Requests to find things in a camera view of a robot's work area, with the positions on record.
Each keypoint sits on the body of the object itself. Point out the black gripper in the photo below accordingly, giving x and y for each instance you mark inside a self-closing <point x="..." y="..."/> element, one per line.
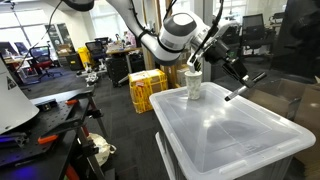
<point x="219" y="51"/>

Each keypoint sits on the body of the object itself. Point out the white crumpled bag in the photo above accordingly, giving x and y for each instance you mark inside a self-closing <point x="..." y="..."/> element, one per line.
<point x="104" y="148"/>

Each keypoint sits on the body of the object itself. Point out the black office chair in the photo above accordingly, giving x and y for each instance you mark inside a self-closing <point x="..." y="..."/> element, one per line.
<point x="42" y="60"/>

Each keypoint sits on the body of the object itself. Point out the white paper cup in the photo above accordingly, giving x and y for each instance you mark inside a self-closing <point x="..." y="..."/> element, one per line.
<point x="193" y="83"/>

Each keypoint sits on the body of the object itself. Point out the yellow wrapped box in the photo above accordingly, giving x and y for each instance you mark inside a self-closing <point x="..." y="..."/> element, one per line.
<point x="143" y="84"/>

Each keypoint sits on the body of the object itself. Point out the clear plastic storage bin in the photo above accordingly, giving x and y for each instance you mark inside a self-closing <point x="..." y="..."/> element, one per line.
<point x="176" y="171"/>

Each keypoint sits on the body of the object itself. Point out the orange handled clamp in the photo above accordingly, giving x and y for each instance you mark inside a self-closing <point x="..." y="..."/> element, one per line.
<point x="44" y="140"/>

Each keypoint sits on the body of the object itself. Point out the black and white marker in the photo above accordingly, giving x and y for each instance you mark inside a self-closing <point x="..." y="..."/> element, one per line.
<point x="235" y="93"/>

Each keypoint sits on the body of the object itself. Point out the large clear plastic bin lid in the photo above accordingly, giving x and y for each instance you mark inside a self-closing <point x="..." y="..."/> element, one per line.
<point x="244" y="135"/>

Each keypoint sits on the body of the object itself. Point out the black perforated workbench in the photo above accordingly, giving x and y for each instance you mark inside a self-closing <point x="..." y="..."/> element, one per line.
<point x="62" y="114"/>

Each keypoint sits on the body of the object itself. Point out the brown cardboard box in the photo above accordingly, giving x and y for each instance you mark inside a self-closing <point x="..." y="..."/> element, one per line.
<point x="300" y="103"/>

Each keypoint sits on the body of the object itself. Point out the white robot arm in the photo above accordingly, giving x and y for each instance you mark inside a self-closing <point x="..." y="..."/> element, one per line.
<point x="181" y="29"/>

